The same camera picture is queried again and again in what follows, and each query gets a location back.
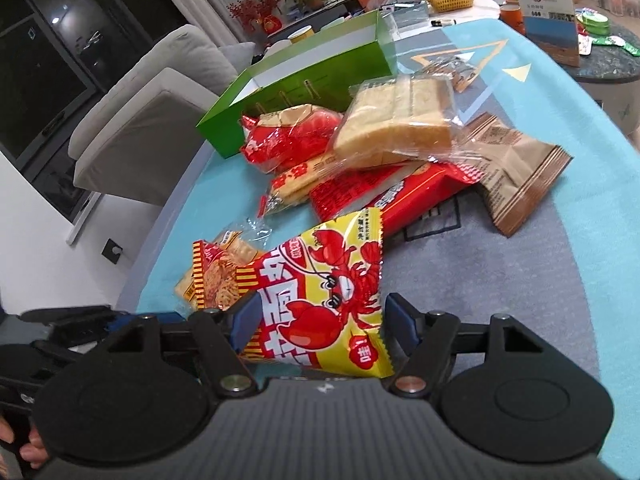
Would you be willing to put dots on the brown and blue carton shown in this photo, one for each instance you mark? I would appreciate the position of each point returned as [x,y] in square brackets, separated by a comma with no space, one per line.
[547,25]

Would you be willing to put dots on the orange jar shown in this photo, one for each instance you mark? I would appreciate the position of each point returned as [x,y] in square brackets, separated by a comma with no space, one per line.
[512,16]

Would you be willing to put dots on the white round coffee table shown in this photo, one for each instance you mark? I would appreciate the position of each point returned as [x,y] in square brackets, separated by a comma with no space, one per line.
[489,10]

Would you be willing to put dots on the grey sofa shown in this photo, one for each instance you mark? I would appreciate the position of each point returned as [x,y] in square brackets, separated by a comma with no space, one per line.
[150,120]

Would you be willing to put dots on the dark wall socket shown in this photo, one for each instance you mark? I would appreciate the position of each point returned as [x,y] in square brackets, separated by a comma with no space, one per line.
[112,251]

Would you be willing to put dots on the small clear wrapper packet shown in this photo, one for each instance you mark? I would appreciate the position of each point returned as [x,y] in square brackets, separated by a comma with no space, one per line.
[460,72]

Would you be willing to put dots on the dark glass sliding door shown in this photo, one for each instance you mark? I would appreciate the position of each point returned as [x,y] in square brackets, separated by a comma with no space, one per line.
[60,60]

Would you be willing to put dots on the red cracker packet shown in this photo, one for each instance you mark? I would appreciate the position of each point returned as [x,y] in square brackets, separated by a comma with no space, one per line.
[295,140]

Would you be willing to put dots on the person's left hand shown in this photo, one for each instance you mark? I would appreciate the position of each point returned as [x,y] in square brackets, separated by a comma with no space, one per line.
[35,450]

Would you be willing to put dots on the yellow paper cup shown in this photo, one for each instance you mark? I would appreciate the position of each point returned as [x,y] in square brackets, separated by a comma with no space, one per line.
[301,36]

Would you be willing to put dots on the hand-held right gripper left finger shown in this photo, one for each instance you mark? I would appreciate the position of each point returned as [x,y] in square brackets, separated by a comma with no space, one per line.
[246,327]

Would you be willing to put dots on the yellow lobster print snack packet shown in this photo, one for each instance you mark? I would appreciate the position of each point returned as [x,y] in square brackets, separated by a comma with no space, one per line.
[325,290]

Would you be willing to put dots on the clear bag of bread slices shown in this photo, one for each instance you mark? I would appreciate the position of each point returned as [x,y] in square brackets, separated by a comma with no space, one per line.
[390,120]

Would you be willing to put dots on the large red snack packet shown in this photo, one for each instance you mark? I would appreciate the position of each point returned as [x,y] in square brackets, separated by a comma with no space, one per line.
[400,195]

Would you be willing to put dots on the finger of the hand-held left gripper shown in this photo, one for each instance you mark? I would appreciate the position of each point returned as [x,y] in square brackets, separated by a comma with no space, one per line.
[150,318]
[70,313]

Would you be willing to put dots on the dark round side table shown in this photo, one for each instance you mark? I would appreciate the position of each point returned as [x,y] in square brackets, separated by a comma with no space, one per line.
[610,90]

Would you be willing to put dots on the brown paper snack packet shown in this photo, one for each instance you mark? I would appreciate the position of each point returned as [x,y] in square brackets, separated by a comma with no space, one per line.
[520,170]

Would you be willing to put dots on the green snack packet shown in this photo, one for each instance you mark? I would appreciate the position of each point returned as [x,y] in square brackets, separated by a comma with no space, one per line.
[625,44]

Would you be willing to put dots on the green cardboard box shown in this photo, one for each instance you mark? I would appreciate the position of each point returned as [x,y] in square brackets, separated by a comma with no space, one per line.
[320,72]

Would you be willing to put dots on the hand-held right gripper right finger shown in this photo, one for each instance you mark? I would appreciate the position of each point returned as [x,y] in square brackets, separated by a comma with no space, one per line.
[400,322]

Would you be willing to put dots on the orange striped cracker packet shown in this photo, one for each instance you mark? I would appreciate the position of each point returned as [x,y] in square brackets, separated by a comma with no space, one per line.
[215,270]

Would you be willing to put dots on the red berry plant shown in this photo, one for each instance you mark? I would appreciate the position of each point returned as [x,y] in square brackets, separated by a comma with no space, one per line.
[255,7]

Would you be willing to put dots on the clear yellow biscuit packet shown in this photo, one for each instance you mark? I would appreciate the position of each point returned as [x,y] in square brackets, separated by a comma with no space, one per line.
[295,185]

